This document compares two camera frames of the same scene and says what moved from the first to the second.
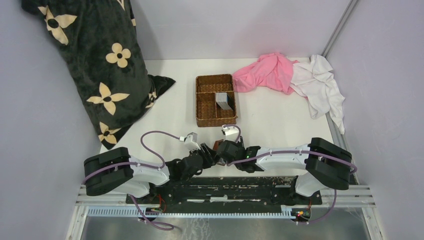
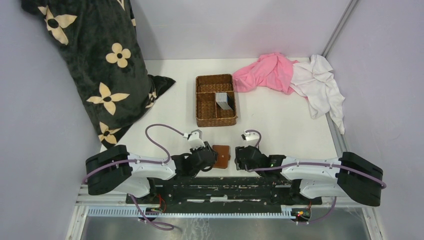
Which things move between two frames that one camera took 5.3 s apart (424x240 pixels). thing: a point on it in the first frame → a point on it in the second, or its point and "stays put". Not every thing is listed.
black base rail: [199, 194] stays put
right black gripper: [240, 144] → [238, 162]
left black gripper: [209, 160] stays put
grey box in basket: [224, 101] stays put
